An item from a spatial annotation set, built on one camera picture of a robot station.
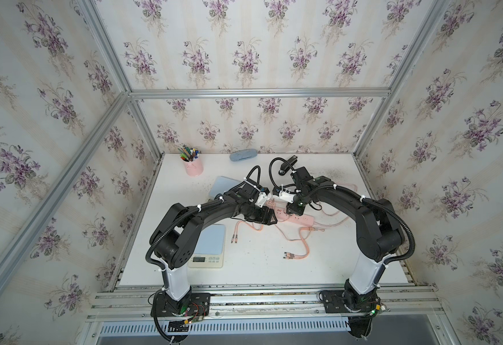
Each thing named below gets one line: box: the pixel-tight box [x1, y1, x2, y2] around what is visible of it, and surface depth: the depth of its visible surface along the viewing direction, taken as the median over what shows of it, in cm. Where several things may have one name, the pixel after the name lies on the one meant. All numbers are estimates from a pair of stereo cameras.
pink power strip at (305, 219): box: [274, 207, 315, 227], surface depth 95 cm
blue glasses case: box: [229, 148, 258, 162], surface depth 119 cm
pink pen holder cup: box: [179, 154, 205, 177], surface depth 107 cm
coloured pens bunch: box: [177, 143, 202, 162], surface depth 106 cm
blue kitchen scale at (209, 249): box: [188, 223, 227, 269], surface depth 84 cm
